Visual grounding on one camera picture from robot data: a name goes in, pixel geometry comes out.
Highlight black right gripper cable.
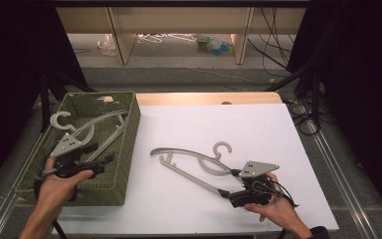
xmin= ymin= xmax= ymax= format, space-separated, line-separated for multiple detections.
xmin=252 ymin=180 xmax=300 ymax=209

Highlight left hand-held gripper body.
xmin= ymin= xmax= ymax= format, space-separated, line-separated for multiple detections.
xmin=41 ymin=132 xmax=106 ymax=179

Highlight green woven basket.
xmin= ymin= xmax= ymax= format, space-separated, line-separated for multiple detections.
xmin=14 ymin=91 xmax=142 ymax=207

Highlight clear plastic bag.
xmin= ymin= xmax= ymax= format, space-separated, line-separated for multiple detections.
xmin=96 ymin=33 xmax=117 ymax=58

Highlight grey plastic clothes hanger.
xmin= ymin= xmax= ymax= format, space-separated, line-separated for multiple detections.
xmin=49 ymin=109 xmax=130 ymax=163
xmin=149 ymin=141 xmax=243 ymax=197

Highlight aluminium floor rail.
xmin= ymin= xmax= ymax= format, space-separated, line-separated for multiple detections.
xmin=302 ymin=118 xmax=379 ymax=239
xmin=0 ymin=132 xmax=48 ymax=239

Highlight colourful plastic toys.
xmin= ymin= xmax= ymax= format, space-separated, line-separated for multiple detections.
xmin=196 ymin=35 xmax=236 ymax=57

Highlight black curtain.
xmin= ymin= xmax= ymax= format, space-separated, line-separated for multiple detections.
xmin=286 ymin=0 xmax=382 ymax=230
xmin=0 ymin=0 xmax=89 ymax=200

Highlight white table mat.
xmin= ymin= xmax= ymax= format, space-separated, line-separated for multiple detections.
xmin=51 ymin=103 xmax=340 ymax=236

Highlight person's left hand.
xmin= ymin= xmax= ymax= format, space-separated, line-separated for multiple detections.
xmin=37 ymin=157 xmax=95 ymax=211

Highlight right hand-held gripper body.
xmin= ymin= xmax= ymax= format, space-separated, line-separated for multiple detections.
xmin=228 ymin=160 xmax=282 ymax=209

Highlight white wire hanger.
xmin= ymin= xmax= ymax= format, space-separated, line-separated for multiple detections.
xmin=136 ymin=33 xmax=164 ymax=45
xmin=162 ymin=32 xmax=198 ymax=44

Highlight light wooden shelf unit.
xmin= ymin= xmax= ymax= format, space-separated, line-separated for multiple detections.
xmin=55 ymin=6 xmax=307 ymax=66

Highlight black floor cables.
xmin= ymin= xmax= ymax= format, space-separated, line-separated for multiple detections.
xmin=286 ymin=98 xmax=322 ymax=137

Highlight person's right hand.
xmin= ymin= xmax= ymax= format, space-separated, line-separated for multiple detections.
xmin=244 ymin=170 xmax=305 ymax=232

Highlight black hanging cables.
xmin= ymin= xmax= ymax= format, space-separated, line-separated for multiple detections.
xmin=247 ymin=7 xmax=296 ymax=71

